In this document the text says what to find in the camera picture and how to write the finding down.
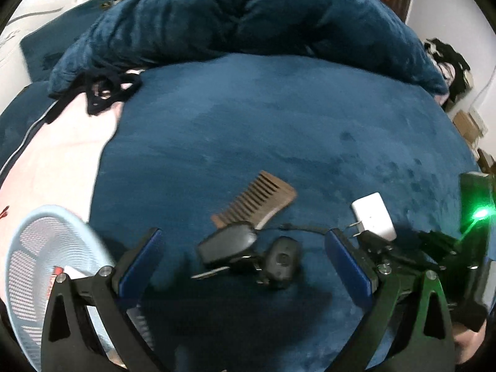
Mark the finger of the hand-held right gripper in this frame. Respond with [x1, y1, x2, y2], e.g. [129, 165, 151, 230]
[358, 229, 425, 268]

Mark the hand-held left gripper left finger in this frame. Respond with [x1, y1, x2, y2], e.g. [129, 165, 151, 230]
[41, 228, 171, 372]

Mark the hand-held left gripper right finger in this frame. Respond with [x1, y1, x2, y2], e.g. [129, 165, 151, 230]
[325, 228, 456, 372]

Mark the white charger plug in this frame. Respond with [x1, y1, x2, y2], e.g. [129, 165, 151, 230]
[351, 193, 398, 241]

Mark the white power bank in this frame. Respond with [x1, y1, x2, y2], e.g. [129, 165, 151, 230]
[62, 265, 94, 280]

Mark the red and white lighter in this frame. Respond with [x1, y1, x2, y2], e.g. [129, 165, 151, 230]
[46, 265, 64, 303]

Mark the black car key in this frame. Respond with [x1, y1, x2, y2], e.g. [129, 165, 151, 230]
[191, 221, 259, 280]

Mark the light blue mesh basket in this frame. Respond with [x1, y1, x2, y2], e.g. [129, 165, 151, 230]
[7, 205, 156, 372]

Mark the person's right hand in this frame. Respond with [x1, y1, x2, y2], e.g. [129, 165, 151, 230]
[453, 327, 489, 365]

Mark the wooden comb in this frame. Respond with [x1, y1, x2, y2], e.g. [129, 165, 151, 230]
[210, 170, 298, 230]

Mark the pink sheet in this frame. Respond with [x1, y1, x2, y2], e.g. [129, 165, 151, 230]
[0, 69, 144, 241]

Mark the blue velvet bed blanket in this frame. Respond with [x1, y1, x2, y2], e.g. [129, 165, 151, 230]
[87, 52, 485, 372]

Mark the blue cover with white piping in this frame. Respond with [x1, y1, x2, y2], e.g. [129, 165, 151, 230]
[0, 81, 59, 181]

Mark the pile of clothes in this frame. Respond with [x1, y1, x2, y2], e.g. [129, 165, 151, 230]
[422, 38, 474, 103]

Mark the dark blue pillow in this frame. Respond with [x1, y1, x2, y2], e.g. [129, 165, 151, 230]
[19, 0, 117, 86]

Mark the dark blue plush duvet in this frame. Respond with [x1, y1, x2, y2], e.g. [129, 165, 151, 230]
[48, 0, 450, 99]

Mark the grey wall cable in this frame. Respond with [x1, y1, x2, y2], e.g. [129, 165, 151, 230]
[6, 7, 64, 28]

